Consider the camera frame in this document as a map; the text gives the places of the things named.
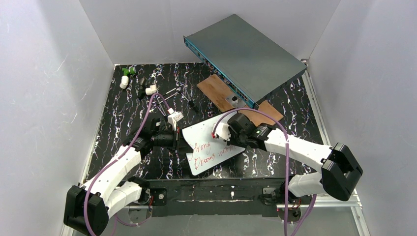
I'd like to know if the small whiteboard red writing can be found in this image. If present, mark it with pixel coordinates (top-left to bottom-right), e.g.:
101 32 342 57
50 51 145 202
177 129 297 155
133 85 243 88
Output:
182 114 245 176

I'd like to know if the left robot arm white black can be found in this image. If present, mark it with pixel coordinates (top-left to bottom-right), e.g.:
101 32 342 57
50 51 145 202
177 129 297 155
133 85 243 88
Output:
63 111 193 236

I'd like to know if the white pipe elbow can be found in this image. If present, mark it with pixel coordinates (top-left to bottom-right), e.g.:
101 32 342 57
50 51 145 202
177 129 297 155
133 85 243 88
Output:
119 76 129 89

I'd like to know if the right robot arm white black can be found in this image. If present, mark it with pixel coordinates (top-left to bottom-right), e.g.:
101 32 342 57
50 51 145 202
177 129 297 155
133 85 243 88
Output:
214 113 363 201

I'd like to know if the wooden board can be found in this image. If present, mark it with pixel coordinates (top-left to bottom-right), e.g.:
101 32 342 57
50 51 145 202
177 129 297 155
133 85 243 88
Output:
197 75 284 126

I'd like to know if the white and black fitting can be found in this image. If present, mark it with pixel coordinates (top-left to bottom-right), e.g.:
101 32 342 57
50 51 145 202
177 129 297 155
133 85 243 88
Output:
137 78 158 100

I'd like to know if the green pipe fitting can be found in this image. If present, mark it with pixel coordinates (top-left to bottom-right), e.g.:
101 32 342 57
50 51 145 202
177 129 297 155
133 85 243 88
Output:
122 66 137 76

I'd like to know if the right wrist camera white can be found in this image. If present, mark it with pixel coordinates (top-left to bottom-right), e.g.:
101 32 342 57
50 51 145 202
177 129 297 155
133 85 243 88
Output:
211 122 231 142

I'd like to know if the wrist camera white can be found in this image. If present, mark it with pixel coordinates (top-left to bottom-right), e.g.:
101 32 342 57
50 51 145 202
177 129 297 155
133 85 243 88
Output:
211 122 231 142
167 108 184 130

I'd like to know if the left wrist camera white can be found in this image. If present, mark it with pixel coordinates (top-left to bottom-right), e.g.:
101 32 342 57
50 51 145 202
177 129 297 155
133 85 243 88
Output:
167 108 184 130

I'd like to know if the metal bracket with knob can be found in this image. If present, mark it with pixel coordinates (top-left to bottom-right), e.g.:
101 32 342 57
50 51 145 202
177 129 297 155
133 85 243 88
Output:
225 93 246 111

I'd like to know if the black wire easel stand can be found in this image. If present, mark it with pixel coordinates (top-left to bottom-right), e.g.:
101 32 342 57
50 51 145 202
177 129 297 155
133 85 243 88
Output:
156 84 199 116

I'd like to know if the teal network switch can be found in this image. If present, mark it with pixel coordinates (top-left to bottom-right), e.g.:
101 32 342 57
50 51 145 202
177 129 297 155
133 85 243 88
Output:
183 14 307 109

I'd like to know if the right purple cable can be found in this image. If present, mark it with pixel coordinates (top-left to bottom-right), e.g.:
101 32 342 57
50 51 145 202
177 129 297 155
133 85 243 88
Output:
212 109 317 236

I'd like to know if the aluminium frame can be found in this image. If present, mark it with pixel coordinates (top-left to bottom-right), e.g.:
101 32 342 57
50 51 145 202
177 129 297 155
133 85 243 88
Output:
63 60 363 236

